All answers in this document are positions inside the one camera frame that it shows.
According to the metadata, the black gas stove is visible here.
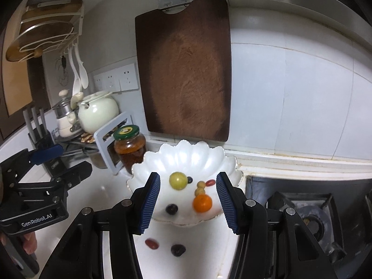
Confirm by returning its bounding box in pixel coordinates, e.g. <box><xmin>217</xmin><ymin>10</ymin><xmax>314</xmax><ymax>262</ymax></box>
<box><xmin>246</xmin><ymin>176</ymin><xmax>372</xmax><ymax>279</ymax></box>

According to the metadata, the white plastic spoon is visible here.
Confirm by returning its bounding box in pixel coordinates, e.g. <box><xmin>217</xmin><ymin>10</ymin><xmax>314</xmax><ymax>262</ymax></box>
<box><xmin>75</xmin><ymin>43</ymin><xmax>89</xmax><ymax>89</ymax></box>
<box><xmin>71</xmin><ymin>43</ymin><xmax>82</xmax><ymax>96</ymax></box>

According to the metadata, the round brown wooden board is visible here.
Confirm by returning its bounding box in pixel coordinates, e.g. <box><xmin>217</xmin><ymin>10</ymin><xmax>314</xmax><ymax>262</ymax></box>
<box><xmin>6</xmin><ymin>20</ymin><xmax>76</xmax><ymax>62</ymax></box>

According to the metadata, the brown wooden cutting board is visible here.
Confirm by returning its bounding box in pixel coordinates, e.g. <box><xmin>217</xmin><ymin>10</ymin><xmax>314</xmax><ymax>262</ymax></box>
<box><xmin>135</xmin><ymin>0</ymin><xmax>232</xmax><ymax>142</ymax></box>

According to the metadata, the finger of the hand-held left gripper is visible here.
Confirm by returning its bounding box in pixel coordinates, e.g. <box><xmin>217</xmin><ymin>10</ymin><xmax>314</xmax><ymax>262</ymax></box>
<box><xmin>16</xmin><ymin>161</ymin><xmax>93</xmax><ymax>203</ymax></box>
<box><xmin>0</xmin><ymin>146</ymin><xmax>64</xmax><ymax>187</ymax></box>

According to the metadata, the black knife block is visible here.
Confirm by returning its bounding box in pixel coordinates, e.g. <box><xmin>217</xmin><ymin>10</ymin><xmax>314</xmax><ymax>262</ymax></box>
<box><xmin>28</xmin><ymin>132</ymin><xmax>69</xmax><ymax>178</ymax></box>

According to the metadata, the dark purple grape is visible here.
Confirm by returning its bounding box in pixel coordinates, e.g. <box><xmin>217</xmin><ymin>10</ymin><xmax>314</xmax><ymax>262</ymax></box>
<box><xmin>170</xmin><ymin>243</ymin><xmax>186</xmax><ymax>258</ymax></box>

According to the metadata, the white-framed countertop shelf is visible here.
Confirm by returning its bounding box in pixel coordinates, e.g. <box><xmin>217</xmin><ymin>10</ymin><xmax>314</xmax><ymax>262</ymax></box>
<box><xmin>55</xmin><ymin>111</ymin><xmax>134</xmax><ymax>175</ymax></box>

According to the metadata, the white shell-shaped bowl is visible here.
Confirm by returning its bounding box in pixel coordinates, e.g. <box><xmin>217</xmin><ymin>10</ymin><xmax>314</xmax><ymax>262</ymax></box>
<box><xmin>126</xmin><ymin>140</ymin><xmax>243</xmax><ymax>226</ymax></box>

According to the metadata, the gas burner head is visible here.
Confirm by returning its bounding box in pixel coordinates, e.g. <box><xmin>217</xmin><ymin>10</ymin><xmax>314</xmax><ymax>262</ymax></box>
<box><xmin>296</xmin><ymin>205</ymin><xmax>330</xmax><ymax>242</ymax></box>

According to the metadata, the green apple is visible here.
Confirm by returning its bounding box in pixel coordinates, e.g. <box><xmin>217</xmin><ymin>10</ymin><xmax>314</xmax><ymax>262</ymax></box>
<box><xmin>169</xmin><ymin>172</ymin><xmax>188</xmax><ymax>191</ymax></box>

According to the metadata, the person's left hand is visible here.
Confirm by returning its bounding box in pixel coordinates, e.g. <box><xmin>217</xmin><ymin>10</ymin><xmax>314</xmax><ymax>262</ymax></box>
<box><xmin>0</xmin><ymin>232</ymin><xmax>38</xmax><ymax>255</ymax></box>

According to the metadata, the rectangular wooden board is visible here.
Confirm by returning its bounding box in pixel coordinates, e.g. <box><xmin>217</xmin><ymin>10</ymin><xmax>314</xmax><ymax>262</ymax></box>
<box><xmin>22</xmin><ymin>0</ymin><xmax>83</xmax><ymax>21</ymax></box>

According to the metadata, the brown wooden door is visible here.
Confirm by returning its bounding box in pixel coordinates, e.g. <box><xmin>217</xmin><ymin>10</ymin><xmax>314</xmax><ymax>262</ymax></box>
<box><xmin>0</xmin><ymin>32</ymin><xmax>51</xmax><ymax>141</ymax></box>

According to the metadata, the glass jar with green lid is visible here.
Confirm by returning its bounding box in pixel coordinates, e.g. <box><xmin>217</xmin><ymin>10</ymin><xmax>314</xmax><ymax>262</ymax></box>
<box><xmin>113</xmin><ymin>124</ymin><xmax>146</xmax><ymax>175</ymax></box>

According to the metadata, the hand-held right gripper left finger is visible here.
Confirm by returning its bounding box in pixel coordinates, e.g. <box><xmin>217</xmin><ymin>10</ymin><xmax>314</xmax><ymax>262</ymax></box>
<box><xmin>38</xmin><ymin>172</ymin><xmax>161</xmax><ymax>279</ymax></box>

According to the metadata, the black stove pan support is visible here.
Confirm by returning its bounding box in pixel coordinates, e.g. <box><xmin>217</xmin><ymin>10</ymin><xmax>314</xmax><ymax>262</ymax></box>
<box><xmin>266</xmin><ymin>191</ymin><xmax>349</xmax><ymax>265</ymax></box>

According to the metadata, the grey metal tray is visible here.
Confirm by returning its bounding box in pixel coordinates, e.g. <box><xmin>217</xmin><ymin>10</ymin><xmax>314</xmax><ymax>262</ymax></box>
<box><xmin>62</xmin><ymin>148</ymin><xmax>96</xmax><ymax>156</ymax></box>

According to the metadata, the white wire wall rack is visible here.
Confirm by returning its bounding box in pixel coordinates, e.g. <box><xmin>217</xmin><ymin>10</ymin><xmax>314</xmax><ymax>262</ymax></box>
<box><xmin>17</xmin><ymin>0</ymin><xmax>85</xmax><ymax>62</ymax></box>

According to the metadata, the steel lidded pot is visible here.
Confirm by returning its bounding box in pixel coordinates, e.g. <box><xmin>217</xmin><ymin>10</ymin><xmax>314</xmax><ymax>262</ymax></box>
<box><xmin>52</xmin><ymin>90</ymin><xmax>80</xmax><ymax>138</ymax></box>

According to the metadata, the white ceramic teapot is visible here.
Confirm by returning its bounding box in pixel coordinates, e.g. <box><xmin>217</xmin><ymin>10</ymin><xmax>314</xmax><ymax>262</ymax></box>
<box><xmin>78</xmin><ymin>91</ymin><xmax>120</xmax><ymax>135</ymax></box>

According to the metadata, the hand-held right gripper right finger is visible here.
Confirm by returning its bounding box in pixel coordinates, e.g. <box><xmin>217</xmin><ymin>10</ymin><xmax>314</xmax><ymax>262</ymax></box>
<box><xmin>216</xmin><ymin>172</ymin><xmax>339</xmax><ymax>279</ymax></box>

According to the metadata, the orange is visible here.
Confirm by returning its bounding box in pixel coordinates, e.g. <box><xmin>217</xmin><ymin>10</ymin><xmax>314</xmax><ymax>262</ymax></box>
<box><xmin>193</xmin><ymin>194</ymin><xmax>213</xmax><ymax>213</ymax></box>

